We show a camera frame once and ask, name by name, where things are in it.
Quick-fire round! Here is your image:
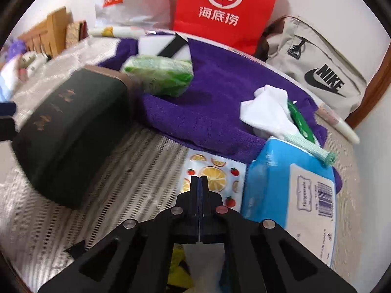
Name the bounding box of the green wet wipe sachet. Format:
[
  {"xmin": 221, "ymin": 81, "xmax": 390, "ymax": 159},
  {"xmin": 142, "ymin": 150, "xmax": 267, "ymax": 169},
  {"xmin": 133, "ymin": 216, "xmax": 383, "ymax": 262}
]
[{"xmin": 288, "ymin": 101, "xmax": 316, "ymax": 144}]

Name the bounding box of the wooden headboard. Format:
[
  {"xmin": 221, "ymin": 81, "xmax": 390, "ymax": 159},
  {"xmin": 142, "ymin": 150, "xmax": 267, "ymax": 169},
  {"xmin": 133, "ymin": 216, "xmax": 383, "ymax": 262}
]
[{"xmin": 18, "ymin": 7, "xmax": 70, "ymax": 58}]

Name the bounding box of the green tissue packet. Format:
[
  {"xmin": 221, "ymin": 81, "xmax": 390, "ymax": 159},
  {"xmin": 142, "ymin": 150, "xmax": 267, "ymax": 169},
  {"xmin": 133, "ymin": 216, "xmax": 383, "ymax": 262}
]
[{"xmin": 121, "ymin": 55, "xmax": 194, "ymax": 97}]

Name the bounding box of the grey Nike pouch bag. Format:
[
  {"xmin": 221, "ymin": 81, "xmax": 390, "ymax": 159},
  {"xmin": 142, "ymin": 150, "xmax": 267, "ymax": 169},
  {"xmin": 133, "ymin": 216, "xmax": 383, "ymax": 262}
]
[{"xmin": 256, "ymin": 16, "xmax": 367, "ymax": 119}]

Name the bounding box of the white paper towel wad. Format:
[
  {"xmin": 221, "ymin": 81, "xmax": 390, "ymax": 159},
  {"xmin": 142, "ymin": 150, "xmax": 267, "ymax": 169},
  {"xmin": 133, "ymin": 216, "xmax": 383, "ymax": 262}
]
[{"xmin": 184, "ymin": 243, "xmax": 225, "ymax": 292}]

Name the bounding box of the red paper shopping bag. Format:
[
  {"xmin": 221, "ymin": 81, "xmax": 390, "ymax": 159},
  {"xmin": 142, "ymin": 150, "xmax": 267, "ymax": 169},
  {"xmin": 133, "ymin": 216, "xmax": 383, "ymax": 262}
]
[{"xmin": 173, "ymin": 0, "xmax": 276, "ymax": 55}]

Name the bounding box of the striped quilted table cover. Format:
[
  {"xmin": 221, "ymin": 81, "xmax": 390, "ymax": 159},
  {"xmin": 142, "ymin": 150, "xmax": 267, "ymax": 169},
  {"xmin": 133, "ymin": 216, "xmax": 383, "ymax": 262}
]
[{"xmin": 1, "ymin": 38, "xmax": 362, "ymax": 292}]

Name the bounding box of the white mesh cloth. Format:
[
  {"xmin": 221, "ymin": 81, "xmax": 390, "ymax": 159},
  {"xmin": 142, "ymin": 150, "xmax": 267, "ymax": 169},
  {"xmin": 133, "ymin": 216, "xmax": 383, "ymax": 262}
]
[{"xmin": 239, "ymin": 85, "xmax": 337, "ymax": 166}]

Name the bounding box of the purple towel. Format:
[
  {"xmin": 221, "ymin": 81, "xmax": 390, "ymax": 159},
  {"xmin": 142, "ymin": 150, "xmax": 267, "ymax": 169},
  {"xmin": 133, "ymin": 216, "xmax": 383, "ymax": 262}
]
[{"xmin": 97, "ymin": 32, "xmax": 343, "ymax": 193}]

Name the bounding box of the fruit print sachet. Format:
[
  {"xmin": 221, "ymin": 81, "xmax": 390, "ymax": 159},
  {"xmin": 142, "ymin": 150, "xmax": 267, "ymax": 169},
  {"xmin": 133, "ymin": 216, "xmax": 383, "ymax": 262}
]
[{"xmin": 176, "ymin": 149, "xmax": 247, "ymax": 212}]

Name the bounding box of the dark green tea box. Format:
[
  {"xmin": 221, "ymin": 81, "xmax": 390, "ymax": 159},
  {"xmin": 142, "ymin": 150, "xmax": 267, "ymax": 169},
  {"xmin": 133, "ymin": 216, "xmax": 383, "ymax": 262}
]
[{"xmin": 12, "ymin": 65, "xmax": 139, "ymax": 209}]

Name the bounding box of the purple plush toy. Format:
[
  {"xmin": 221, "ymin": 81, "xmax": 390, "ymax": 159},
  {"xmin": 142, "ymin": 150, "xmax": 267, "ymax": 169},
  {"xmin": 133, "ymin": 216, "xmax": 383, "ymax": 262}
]
[{"xmin": 6, "ymin": 40, "xmax": 27, "ymax": 62}]

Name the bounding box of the rolled printed paper tube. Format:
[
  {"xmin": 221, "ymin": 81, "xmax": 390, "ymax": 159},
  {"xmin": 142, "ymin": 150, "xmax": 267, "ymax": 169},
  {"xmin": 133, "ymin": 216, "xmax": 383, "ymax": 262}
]
[{"xmin": 87, "ymin": 26, "xmax": 360, "ymax": 144}]

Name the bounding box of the white Miniso plastic bag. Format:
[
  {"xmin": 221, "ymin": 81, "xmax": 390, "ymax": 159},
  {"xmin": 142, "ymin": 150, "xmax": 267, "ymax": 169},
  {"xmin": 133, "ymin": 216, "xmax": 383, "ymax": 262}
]
[{"xmin": 95, "ymin": 0, "xmax": 171, "ymax": 29}]

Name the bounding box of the white spotted plush toy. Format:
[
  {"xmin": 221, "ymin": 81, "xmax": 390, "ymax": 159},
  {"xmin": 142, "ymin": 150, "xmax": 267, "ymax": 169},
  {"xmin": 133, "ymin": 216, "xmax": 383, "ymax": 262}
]
[{"xmin": 19, "ymin": 51, "xmax": 49, "ymax": 77}]

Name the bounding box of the yellow black pouch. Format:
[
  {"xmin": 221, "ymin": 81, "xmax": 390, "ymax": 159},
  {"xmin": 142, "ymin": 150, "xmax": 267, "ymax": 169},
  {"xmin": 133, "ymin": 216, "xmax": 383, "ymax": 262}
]
[{"xmin": 166, "ymin": 244, "xmax": 194, "ymax": 292}]

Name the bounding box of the black velcro strap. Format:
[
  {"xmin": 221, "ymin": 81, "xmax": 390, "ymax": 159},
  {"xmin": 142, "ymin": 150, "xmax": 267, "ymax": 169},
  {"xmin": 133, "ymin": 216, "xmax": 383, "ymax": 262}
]
[{"xmin": 157, "ymin": 32, "xmax": 190, "ymax": 59}]

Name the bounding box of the blue tissue pack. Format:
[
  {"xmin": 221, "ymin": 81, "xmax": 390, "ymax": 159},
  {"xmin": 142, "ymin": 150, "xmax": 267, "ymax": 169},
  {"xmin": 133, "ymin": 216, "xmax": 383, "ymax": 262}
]
[{"xmin": 240, "ymin": 138, "xmax": 337, "ymax": 265}]

